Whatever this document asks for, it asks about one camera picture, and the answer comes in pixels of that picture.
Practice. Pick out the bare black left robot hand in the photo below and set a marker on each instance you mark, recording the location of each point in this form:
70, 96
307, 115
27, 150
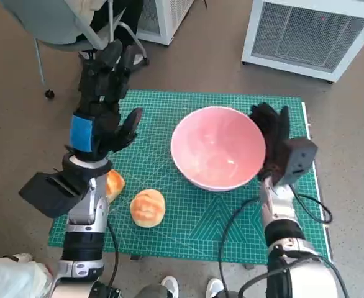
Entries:
104, 124

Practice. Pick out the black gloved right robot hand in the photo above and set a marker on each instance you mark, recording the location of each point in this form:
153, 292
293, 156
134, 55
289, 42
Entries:
272, 133

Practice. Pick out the pink bowl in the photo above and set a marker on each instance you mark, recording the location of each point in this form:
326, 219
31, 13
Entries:
216, 146

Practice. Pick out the long braided bread loaf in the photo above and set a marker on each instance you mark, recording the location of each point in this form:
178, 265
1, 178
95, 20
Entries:
115, 184

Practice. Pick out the round bread bun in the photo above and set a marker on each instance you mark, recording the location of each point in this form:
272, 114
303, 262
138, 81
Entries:
148, 208

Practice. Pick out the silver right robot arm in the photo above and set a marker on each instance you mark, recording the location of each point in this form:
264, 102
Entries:
281, 211

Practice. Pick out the green cutting mat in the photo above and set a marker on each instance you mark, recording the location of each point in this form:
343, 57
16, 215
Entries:
157, 130

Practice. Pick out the grey chair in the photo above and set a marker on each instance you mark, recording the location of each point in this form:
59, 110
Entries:
54, 28

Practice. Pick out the large white mesh cabinet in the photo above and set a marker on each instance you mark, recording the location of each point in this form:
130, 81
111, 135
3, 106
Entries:
309, 31

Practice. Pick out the person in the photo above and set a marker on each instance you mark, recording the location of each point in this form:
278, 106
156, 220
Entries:
11, 276
129, 15

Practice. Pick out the small white mesh cabinet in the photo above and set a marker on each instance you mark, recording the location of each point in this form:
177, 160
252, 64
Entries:
166, 18

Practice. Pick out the small dark table clip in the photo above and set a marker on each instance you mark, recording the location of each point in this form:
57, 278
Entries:
136, 257
248, 267

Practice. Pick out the white shoe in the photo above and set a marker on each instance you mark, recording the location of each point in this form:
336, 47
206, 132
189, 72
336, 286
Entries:
170, 287
214, 288

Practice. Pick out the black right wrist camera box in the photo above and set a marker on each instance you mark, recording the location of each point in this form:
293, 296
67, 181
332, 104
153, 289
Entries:
300, 158

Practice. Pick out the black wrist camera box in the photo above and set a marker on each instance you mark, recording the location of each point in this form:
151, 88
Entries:
45, 192
300, 158

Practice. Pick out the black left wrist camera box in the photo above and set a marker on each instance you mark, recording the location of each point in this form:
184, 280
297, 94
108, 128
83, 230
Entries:
45, 192

